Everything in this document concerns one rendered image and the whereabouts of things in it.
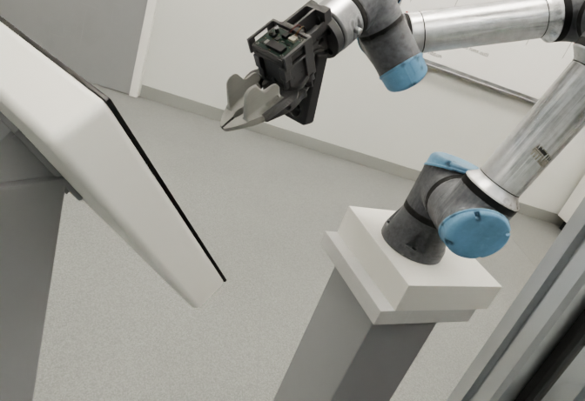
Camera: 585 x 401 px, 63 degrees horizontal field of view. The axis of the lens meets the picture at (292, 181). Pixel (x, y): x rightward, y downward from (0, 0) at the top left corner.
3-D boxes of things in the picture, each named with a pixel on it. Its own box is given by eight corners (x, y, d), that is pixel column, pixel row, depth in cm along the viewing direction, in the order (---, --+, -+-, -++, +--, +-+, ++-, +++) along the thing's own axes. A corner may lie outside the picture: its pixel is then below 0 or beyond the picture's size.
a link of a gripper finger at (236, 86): (197, 94, 61) (247, 53, 64) (210, 124, 66) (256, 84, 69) (212, 103, 59) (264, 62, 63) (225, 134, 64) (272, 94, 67)
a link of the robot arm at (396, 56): (418, 59, 85) (392, 3, 80) (437, 76, 75) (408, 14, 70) (379, 82, 87) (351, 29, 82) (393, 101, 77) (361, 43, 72)
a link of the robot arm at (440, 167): (445, 203, 113) (474, 154, 107) (465, 235, 101) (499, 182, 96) (400, 189, 111) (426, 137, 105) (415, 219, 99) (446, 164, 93)
